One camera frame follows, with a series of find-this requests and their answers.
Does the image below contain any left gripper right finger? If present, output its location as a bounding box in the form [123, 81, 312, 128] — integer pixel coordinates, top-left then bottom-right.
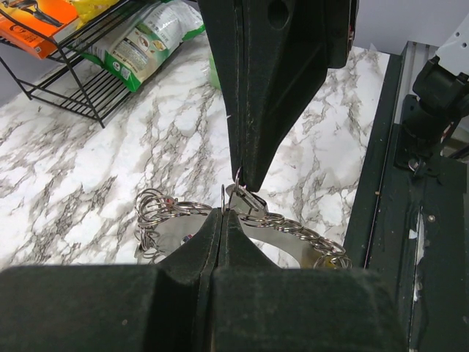
[201, 210, 407, 352]

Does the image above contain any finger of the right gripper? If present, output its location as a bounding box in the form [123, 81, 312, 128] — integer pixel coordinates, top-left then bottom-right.
[237, 1, 355, 191]
[198, 1, 244, 183]

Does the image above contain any green white snack bag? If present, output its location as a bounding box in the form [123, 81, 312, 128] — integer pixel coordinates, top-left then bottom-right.
[79, 1, 204, 92]

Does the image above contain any orange razor package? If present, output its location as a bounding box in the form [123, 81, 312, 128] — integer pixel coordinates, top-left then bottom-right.
[1, 0, 79, 59]

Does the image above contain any yellow chips bag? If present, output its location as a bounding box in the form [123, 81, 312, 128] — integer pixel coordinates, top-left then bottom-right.
[70, 0, 119, 29]

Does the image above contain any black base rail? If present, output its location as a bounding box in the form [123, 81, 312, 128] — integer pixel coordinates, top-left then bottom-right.
[344, 42, 468, 351]

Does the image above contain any yellow key tag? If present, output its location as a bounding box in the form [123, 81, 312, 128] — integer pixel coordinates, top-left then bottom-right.
[322, 257, 350, 268]

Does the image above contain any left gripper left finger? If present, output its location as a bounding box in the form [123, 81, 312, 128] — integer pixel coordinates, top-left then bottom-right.
[1, 209, 223, 351]

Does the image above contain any round metal keyring disc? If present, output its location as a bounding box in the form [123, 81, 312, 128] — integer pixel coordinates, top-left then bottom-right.
[134, 186, 352, 268]

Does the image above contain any blue green small packet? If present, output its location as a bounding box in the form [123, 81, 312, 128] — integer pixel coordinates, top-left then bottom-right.
[209, 53, 221, 89]

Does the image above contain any black wire basket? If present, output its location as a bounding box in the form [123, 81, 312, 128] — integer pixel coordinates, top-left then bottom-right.
[1, 1, 145, 124]

